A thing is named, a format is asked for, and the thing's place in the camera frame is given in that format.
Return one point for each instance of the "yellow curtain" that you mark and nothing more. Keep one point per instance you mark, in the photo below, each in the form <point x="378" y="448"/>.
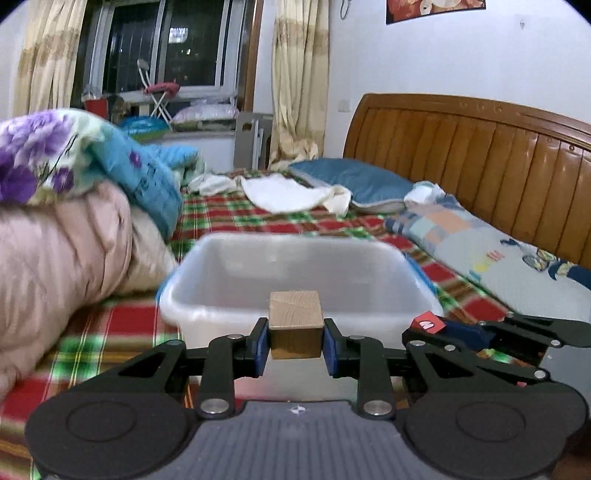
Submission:
<point x="300" y="81"/>
<point x="47" y="62"/>

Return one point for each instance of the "white plastic bin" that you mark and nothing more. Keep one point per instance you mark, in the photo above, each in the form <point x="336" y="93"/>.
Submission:
<point x="223" y="284"/>

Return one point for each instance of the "folding chair red seat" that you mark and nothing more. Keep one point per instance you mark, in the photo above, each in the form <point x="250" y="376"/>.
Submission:
<point x="160" y="93"/>

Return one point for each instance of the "window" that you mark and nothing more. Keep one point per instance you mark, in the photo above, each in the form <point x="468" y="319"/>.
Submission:
<point x="195" y="44"/>

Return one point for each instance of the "blue pillow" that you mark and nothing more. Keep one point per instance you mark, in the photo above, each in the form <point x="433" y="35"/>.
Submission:
<point x="374" y="190"/>

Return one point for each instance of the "white cloth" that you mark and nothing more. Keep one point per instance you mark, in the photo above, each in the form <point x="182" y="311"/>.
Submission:
<point x="277" y="194"/>

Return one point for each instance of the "wall poster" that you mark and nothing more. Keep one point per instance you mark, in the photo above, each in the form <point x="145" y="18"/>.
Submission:
<point x="402" y="10"/>

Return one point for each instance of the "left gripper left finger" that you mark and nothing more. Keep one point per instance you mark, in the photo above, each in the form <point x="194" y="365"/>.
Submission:
<point x="226" y="359"/>

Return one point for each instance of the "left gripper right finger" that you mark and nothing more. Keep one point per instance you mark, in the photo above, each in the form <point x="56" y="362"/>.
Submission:
<point x="363" y="359"/>

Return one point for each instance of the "cartoon patterned pillow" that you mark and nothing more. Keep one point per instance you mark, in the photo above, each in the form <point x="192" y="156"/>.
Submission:
<point x="527" y="279"/>

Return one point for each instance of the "wooden cube block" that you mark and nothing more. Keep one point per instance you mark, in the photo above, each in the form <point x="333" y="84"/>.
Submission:
<point x="296" y="324"/>

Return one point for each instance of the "white bagged pillow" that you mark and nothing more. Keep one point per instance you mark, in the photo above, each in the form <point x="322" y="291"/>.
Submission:
<point x="205" y="117"/>

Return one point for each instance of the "wooden headboard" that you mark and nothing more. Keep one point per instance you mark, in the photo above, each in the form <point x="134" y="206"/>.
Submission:
<point x="523" y="170"/>

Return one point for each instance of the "left yellow curtain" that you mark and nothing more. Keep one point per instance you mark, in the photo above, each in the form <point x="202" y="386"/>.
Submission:
<point x="47" y="62"/>

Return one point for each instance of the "purple floral blue blanket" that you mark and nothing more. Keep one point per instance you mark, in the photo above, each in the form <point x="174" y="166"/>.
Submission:
<point x="56" y="155"/>

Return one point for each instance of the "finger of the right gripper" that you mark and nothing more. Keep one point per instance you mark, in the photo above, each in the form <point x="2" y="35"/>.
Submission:
<point x="438" y="365"/>
<point x="520" y="331"/>

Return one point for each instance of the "grey stool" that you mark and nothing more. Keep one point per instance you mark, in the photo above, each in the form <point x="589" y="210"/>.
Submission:
<point x="252" y="141"/>

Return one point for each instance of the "small red cube toy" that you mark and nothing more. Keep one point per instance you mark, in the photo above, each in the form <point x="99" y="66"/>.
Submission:
<point x="428" y="322"/>

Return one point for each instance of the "pink quilted duvet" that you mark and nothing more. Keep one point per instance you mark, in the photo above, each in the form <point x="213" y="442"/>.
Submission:
<point x="60" y="257"/>

